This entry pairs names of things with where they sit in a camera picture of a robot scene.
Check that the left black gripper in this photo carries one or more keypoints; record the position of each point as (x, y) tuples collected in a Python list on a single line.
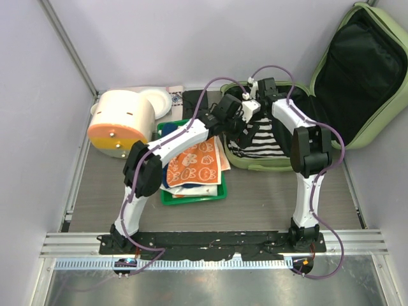
[(240, 138)]

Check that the black white striped shirt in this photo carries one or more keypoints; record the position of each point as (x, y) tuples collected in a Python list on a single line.
[(264, 144)]

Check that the orange cartoon print towel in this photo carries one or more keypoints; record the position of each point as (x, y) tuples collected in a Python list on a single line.
[(202, 164)]

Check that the blue garment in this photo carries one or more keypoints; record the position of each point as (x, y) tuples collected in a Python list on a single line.
[(168, 128)]

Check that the green plastic tray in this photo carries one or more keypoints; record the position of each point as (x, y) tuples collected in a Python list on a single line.
[(221, 194)]

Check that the cream round drawer cabinet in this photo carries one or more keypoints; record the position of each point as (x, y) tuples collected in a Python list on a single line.
[(119, 119)]

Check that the green hard-shell suitcase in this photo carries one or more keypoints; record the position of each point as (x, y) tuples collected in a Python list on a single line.
[(360, 84)]

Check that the white garment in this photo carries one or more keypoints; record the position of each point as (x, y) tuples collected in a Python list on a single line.
[(202, 190)]

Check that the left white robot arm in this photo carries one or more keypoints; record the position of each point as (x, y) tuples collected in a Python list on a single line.
[(143, 169)]

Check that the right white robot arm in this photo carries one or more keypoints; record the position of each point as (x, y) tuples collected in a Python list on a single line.
[(310, 154)]

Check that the patterned cloth placemat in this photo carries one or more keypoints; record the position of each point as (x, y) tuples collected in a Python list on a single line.
[(176, 110)]

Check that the white paper plate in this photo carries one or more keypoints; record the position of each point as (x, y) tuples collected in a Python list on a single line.
[(160, 100)]

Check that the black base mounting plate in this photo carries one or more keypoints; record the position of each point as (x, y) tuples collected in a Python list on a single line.
[(259, 248)]

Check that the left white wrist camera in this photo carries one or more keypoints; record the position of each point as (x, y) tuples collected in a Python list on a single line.
[(249, 108)]

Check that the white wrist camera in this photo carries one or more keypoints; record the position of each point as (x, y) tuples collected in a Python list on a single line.
[(249, 108), (253, 85)]

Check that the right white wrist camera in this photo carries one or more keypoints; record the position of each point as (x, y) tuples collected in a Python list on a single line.
[(253, 85)]

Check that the white slotted cable duct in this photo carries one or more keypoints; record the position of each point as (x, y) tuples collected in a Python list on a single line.
[(236, 263)]

